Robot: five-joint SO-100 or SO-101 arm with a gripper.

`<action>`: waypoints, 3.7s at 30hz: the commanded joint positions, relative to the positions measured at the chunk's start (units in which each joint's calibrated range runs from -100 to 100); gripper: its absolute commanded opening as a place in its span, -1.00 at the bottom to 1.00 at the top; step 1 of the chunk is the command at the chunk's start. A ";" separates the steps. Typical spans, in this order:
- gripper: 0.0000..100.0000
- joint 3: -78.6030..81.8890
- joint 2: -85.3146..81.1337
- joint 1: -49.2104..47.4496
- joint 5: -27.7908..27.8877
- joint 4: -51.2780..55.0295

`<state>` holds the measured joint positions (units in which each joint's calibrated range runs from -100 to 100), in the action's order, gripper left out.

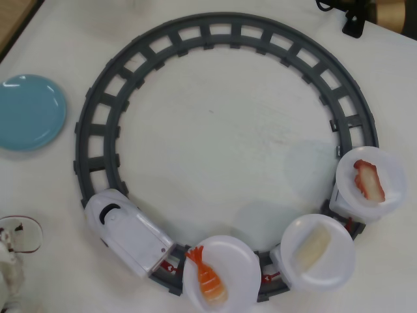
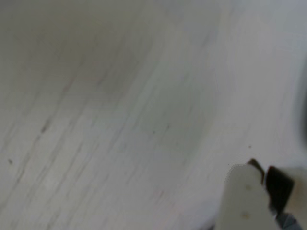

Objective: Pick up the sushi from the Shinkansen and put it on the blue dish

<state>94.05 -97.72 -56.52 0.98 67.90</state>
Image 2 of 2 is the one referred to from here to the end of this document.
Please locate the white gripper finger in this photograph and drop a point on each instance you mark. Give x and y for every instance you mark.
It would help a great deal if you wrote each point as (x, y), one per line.
(279, 189)
(242, 198)

